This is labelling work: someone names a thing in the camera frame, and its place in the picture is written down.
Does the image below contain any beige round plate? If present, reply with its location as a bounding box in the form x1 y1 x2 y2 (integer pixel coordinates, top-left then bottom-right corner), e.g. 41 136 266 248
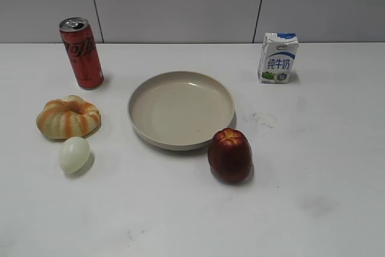
127 71 236 151

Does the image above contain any red cola can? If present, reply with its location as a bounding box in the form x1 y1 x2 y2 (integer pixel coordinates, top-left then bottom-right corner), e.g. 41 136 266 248
59 17 104 90

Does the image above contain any white blue milk carton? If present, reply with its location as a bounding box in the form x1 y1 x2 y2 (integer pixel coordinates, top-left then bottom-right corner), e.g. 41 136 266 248
257 33 298 84

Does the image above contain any dark red apple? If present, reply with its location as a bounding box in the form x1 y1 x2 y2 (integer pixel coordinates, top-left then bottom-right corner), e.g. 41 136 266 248
208 128 253 182

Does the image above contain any orange striped round croissant bread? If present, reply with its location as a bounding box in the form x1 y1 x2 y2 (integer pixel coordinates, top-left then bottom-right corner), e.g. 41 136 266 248
36 95 101 140

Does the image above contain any white egg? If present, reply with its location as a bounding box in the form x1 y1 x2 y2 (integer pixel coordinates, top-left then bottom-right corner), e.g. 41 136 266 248
59 137 91 174

